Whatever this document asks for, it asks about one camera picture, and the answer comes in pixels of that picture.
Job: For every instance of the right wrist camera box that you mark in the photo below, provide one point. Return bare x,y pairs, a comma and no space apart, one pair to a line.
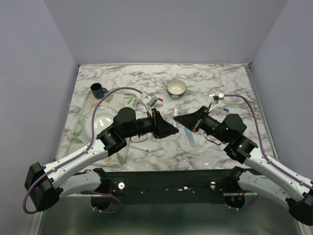
215,99

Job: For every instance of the white blue-rimmed plate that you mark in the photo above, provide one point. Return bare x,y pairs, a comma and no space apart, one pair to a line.
103,119

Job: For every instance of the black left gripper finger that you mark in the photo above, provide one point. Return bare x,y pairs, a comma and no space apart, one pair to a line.
166,126
167,131

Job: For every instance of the dark teal bowl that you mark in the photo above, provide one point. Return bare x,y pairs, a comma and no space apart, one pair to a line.
176,88

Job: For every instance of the light blue highlighter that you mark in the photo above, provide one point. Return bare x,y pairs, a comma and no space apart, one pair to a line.
190,137

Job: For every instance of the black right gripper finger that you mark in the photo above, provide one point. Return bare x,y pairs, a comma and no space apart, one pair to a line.
195,116
189,124

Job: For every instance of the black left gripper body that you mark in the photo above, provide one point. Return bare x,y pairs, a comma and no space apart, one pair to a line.
154,130

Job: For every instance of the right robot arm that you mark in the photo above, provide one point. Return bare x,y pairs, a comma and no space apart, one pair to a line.
280,183

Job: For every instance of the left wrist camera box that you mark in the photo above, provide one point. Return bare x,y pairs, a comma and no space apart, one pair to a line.
149,99

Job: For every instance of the black front mounting rail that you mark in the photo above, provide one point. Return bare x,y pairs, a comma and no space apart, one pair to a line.
169,187

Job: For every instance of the dark blue mug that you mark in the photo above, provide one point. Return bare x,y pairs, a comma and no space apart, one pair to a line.
98,90

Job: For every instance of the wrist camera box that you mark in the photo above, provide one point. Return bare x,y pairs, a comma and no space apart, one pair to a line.
215,99
149,99

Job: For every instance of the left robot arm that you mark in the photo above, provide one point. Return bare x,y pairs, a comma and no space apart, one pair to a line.
46,184

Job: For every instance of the white blue-tipped pen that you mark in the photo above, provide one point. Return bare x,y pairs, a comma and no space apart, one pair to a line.
138,148

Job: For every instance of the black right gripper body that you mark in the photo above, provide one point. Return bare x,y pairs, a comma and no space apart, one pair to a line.
201,121

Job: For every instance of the white red-tipped marker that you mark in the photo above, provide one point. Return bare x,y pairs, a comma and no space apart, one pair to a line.
175,114

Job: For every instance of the floral rectangular tray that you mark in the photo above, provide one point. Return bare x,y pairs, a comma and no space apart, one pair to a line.
116,101

